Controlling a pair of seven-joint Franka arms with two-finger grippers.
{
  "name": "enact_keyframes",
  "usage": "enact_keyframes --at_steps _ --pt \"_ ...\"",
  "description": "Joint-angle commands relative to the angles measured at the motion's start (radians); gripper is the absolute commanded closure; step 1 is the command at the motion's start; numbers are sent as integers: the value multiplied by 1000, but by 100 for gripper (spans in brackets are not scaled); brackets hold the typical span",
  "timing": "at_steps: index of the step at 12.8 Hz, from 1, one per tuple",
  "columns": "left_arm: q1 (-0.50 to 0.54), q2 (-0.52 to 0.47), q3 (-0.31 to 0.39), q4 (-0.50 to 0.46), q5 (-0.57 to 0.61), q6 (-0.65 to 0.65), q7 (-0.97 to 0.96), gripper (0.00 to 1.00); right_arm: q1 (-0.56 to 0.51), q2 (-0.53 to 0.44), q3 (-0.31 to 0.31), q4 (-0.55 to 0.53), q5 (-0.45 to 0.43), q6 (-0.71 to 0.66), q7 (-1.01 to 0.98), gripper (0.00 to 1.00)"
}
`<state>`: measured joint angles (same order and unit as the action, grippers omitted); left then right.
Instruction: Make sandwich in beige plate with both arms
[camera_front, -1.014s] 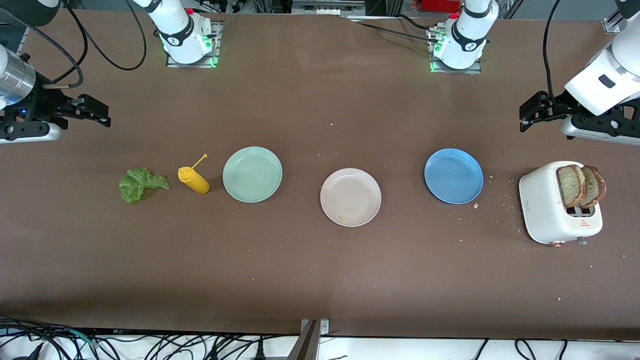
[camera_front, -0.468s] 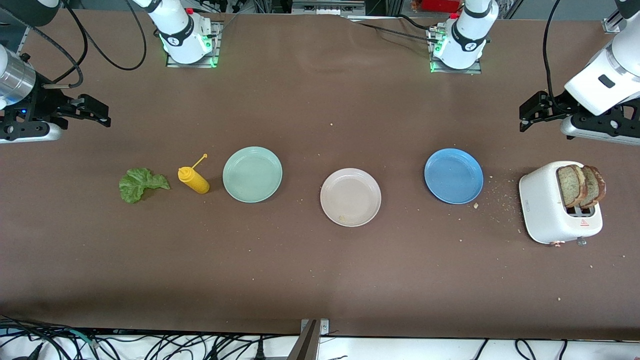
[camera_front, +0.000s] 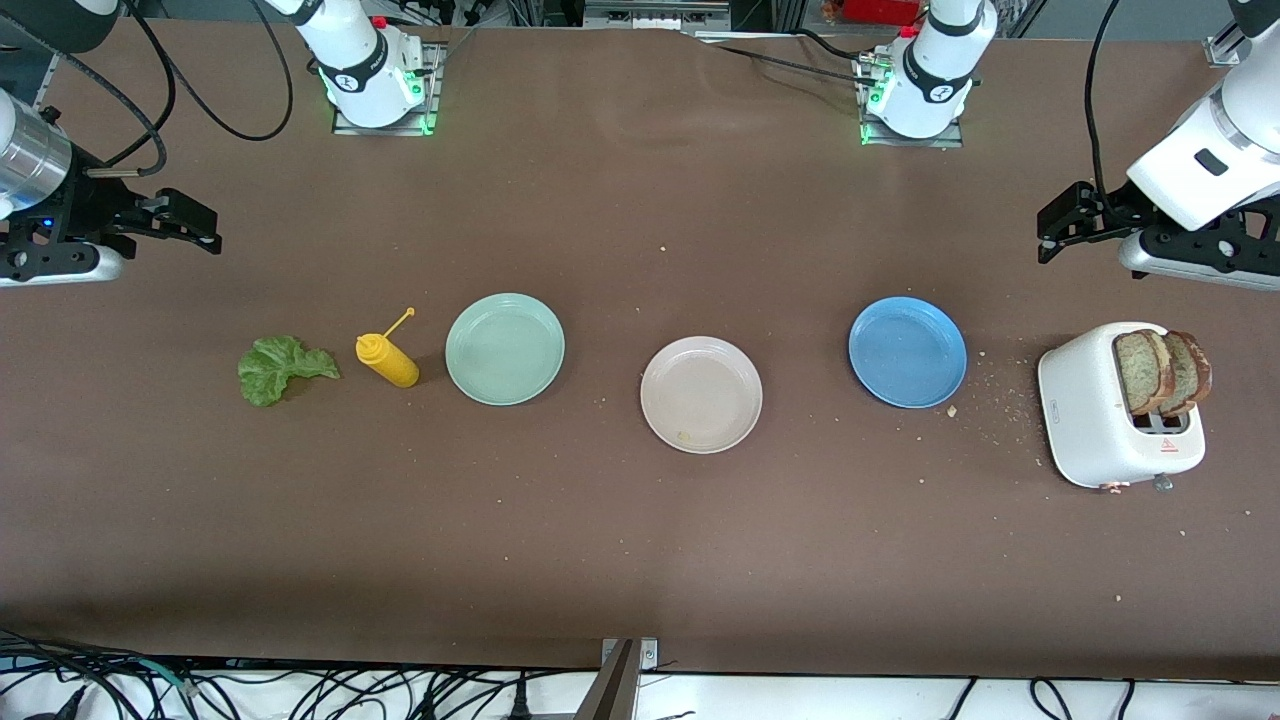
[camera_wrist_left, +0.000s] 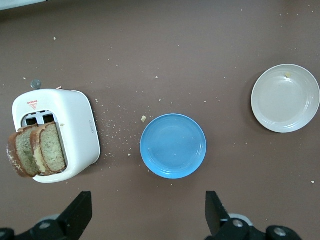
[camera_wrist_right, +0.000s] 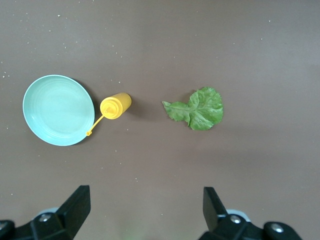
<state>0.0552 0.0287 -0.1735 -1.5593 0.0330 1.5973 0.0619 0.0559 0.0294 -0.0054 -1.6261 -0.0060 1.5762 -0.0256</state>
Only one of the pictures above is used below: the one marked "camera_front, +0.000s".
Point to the aluminium camera post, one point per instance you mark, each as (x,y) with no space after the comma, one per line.
(615,690)

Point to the white two-slot toaster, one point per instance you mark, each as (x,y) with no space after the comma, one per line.
(1085,420)

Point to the brown bread slice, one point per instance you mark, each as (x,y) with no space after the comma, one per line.
(1140,372)
(1192,372)

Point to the blue plate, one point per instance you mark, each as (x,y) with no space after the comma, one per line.
(907,352)

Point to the grey metal equipment frame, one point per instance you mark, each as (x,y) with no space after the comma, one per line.
(655,12)

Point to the red box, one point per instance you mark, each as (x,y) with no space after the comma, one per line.
(880,10)

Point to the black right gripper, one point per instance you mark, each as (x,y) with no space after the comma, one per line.
(88,213)

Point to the yellow mustard squeeze bottle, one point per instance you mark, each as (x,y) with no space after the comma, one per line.
(392,367)

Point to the beige plate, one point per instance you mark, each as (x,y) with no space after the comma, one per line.
(701,395)

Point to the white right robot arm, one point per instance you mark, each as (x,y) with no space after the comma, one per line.
(360,70)

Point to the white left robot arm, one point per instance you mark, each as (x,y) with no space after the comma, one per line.
(930,70)

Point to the aluminium corner bracket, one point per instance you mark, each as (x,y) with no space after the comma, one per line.
(1222,52)

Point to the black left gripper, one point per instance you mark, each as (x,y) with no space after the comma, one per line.
(1100,213)

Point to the green lettuce leaf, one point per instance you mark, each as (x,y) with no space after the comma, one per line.
(270,372)

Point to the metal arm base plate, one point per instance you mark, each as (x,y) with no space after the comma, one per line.
(428,95)
(872,125)

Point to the mint green plate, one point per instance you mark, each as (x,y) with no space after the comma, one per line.
(505,349)

